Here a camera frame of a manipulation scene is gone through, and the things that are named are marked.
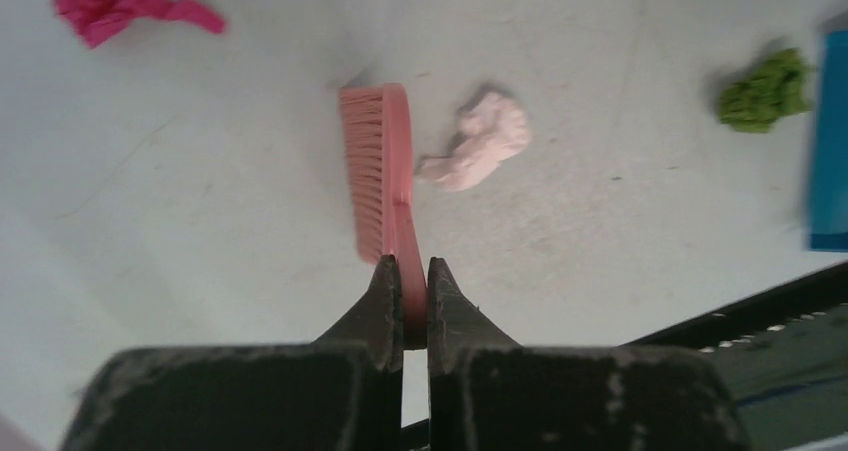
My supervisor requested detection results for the pink paper scrap centre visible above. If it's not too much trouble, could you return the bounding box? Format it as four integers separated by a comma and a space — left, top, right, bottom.
52, 0, 226, 49

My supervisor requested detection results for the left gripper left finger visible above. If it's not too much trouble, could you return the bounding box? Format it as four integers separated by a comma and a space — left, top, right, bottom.
61, 256, 404, 450

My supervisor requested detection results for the white paper scrap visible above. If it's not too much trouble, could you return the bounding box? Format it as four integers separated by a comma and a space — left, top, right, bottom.
416, 91, 533, 192

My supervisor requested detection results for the blue plastic dustpan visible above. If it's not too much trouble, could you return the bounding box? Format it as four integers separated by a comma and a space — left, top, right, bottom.
807, 30, 847, 253

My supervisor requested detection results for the green paper scrap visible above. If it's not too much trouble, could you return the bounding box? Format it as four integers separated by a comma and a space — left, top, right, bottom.
716, 48, 812, 134

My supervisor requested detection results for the pink plastic brush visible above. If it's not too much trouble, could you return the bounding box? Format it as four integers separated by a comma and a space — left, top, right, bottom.
338, 83, 427, 350

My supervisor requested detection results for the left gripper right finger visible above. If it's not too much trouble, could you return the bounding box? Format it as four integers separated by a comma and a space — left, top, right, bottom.
427, 258, 751, 450

